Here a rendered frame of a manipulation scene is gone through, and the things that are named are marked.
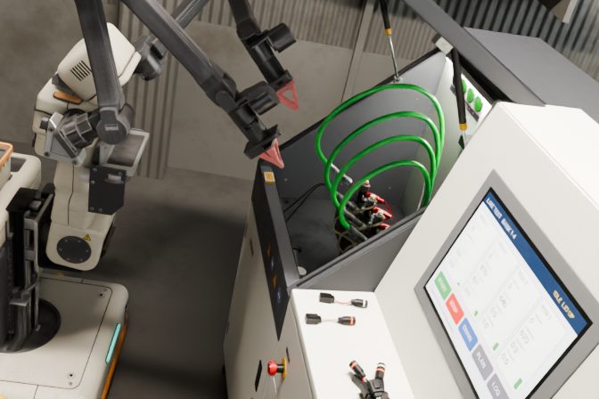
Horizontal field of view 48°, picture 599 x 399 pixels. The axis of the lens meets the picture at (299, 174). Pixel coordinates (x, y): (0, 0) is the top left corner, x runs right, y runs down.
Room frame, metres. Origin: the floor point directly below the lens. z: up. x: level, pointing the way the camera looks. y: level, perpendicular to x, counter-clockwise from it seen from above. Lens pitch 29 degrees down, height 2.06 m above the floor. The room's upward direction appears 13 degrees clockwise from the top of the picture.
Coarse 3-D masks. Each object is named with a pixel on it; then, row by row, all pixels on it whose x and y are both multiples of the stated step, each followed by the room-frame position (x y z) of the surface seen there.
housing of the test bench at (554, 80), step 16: (480, 32) 2.16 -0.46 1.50; (496, 32) 2.20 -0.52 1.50; (496, 48) 2.02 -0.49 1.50; (512, 48) 2.05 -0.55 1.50; (528, 48) 2.09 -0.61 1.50; (544, 48) 2.14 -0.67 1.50; (512, 64) 1.89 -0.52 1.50; (528, 64) 1.93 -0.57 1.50; (544, 64) 1.96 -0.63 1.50; (560, 64) 2.00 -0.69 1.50; (528, 80) 1.78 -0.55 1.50; (544, 80) 1.81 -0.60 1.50; (560, 80) 1.84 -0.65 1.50; (576, 80) 1.88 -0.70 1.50; (592, 80) 1.91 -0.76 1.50; (544, 96) 1.68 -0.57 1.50; (560, 96) 1.71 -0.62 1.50; (576, 96) 1.74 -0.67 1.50; (592, 96) 1.77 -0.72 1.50; (592, 112) 1.64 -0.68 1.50
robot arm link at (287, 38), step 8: (280, 24) 1.80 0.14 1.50; (248, 32) 1.78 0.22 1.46; (264, 32) 1.78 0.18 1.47; (272, 32) 1.76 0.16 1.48; (280, 32) 1.75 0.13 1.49; (288, 32) 1.75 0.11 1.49; (248, 40) 1.76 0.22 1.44; (272, 40) 1.73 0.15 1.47; (280, 40) 1.74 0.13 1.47; (288, 40) 1.74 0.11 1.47; (280, 48) 1.74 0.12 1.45
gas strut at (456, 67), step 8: (456, 56) 1.43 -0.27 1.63; (456, 64) 1.43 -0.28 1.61; (456, 72) 1.43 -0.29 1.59; (456, 80) 1.44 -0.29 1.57; (456, 88) 1.44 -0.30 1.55; (456, 96) 1.45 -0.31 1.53; (456, 104) 1.46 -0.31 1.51; (464, 104) 1.45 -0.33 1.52; (464, 112) 1.45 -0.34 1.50; (464, 120) 1.46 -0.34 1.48; (464, 128) 1.46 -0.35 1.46; (464, 136) 1.47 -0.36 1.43; (464, 144) 1.47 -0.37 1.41
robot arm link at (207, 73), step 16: (128, 0) 1.50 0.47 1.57; (144, 0) 1.50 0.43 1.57; (144, 16) 1.50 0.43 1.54; (160, 16) 1.51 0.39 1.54; (160, 32) 1.51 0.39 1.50; (176, 32) 1.52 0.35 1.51; (176, 48) 1.51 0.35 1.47; (192, 48) 1.52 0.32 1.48; (192, 64) 1.52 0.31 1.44; (208, 64) 1.53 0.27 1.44; (208, 80) 1.51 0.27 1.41; (224, 80) 1.53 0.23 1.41; (208, 96) 1.52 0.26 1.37
